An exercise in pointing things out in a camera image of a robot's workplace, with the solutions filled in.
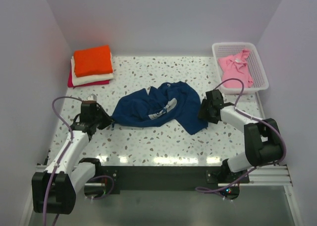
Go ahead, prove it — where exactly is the folded cream t-shirt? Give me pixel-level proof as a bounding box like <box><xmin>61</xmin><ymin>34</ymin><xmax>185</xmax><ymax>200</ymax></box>
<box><xmin>70</xmin><ymin>57</ymin><xmax>115</xmax><ymax>86</ymax></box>

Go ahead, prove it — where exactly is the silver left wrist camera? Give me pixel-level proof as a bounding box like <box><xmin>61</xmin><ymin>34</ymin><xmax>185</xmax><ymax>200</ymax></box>
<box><xmin>85</xmin><ymin>94</ymin><xmax>97</xmax><ymax>102</ymax></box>

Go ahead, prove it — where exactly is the white plastic mesh basket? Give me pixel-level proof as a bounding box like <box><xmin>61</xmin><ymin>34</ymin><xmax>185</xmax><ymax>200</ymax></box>
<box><xmin>212</xmin><ymin>42</ymin><xmax>269</xmax><ymax>94</ymax></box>

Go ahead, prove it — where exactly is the pink polo shirt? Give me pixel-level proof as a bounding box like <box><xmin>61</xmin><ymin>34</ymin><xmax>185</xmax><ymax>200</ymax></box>
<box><xmin>218</xmin><ymin>49</ymin><xmax>254</xmax><ymax>88</ymax></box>

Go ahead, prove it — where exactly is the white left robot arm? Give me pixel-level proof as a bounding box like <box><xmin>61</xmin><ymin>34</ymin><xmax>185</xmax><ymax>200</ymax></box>
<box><xmin>32</xmin><ymin>100</ymin><xmax>113</xmax><ymax>215</ymax></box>

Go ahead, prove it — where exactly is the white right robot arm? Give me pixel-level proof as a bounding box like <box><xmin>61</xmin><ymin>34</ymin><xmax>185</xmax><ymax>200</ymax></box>
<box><xmin>198</xmin><ymin>90</ymin><xmax>286</xmax><ymax>183</ymax></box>

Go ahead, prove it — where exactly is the folded magenta t-shirt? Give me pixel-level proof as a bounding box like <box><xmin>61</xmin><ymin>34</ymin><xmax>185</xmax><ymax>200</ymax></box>
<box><xmin>67</xmin><ymin>69</ymin><xmax>110</xmax><ymax>88</ymax></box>

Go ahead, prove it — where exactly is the folded orange t-shirt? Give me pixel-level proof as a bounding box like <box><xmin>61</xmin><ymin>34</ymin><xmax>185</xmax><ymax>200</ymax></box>
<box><xmin>73</xmin><ymin>45</ymin><xmax>113</xmax><ymax>77</ymax></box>

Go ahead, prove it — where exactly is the navy blue printed t-shirt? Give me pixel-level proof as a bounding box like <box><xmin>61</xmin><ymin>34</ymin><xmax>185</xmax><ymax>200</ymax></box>
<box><xmin>112</xmin><ymin>82</ymin><xmax>208</xmax><ymax>135</ymax></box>

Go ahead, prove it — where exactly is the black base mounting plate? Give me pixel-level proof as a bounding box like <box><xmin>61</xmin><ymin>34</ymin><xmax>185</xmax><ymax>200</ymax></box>
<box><xmin>84</xmin><ymin>158</ymin><xmax>250</xmax><ymax>199</ymax></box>

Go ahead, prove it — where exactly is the aluminium extrusion rail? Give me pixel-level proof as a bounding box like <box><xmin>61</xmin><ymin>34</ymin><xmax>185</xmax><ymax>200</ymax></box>
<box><xmin>37</xmin><ymin>149</ymin><xmax>294</xmax><ymax>187</ymax></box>

